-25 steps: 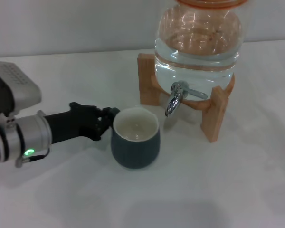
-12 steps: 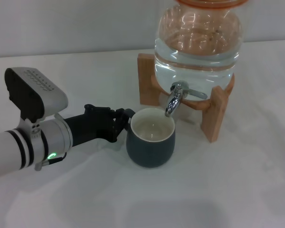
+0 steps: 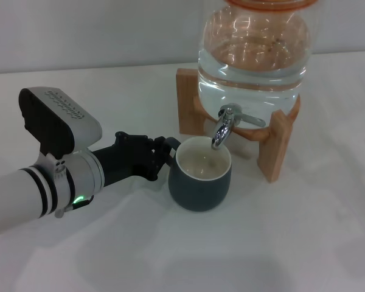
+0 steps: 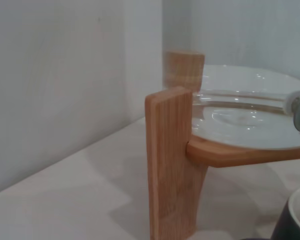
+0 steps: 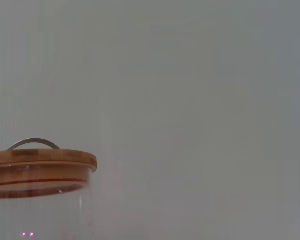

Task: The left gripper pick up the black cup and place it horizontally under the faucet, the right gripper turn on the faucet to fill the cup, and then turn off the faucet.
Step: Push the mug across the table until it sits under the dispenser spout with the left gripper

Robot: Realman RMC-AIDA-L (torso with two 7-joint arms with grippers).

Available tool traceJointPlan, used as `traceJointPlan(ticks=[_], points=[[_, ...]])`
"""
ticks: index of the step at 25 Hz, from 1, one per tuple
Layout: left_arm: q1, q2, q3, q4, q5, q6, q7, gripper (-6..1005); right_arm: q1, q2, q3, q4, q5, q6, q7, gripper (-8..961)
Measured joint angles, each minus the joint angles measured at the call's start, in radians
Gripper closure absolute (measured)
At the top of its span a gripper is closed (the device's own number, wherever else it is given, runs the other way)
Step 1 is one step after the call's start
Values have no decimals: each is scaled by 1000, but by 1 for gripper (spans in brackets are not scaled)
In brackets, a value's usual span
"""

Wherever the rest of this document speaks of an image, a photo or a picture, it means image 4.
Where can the black ceramic cup white inside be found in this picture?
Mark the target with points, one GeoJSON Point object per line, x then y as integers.
{"type": "Point", "coordinates": [285, 220]}

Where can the wooden dispenser stand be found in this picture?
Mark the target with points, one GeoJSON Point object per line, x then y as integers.
{"type": "Point", "coordinates": [170, 160]}

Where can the clear glass water dispenser jar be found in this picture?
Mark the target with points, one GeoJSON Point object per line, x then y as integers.
{"type": "Point", "coordinates": [240, 120]}

